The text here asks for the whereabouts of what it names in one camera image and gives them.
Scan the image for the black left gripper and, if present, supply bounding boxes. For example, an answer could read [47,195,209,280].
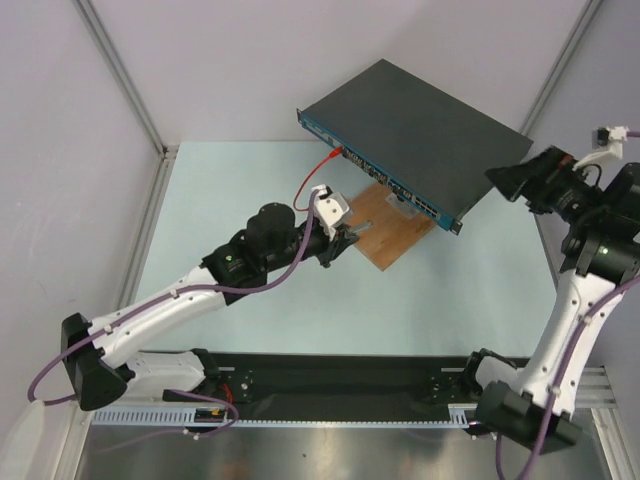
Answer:
[263,217,359,273]

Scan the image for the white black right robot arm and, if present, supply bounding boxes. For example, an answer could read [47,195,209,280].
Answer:
[460,143,639,454]

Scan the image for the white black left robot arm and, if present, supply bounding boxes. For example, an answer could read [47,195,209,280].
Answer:
[61,194,359,411]

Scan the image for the wooden base board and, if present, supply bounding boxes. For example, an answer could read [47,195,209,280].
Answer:
[348,184,436,271]

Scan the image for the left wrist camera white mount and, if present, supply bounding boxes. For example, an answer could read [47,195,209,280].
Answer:
[311,184,353,241]

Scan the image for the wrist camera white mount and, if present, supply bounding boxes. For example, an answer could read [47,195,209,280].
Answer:
[311,184,353,241]
[573,126,629,171]

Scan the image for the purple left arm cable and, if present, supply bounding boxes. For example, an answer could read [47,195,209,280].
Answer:
[26,191,331,443]

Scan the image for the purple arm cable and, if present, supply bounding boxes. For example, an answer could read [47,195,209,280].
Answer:
[495,128,640,480]
[26,191,331,443]

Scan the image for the red ethernet cable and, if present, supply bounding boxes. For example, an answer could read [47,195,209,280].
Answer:
[292,147,347,212]

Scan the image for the blue black network switch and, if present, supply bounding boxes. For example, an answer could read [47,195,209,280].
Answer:
[297,59,533,234]

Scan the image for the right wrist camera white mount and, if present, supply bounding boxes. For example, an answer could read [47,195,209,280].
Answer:
[573,126,629,171]

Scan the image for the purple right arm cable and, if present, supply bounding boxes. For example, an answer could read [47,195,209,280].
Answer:
[495,128,640,480]

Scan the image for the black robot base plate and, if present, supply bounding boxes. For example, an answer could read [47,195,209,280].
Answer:
[193,352,480,420]

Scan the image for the aluminium frame post right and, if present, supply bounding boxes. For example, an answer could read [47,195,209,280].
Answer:
[519,0,605,137]

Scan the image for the aluminium frame post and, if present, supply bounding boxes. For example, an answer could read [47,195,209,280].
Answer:
[71,0,178,160]
[519,0,605,137]

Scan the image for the grey slotted cable duct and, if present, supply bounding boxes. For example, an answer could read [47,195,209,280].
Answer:
[91,404,479,429]

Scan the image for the aluminium frame post left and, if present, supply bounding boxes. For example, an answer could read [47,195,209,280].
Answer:
[71,0,178,160]

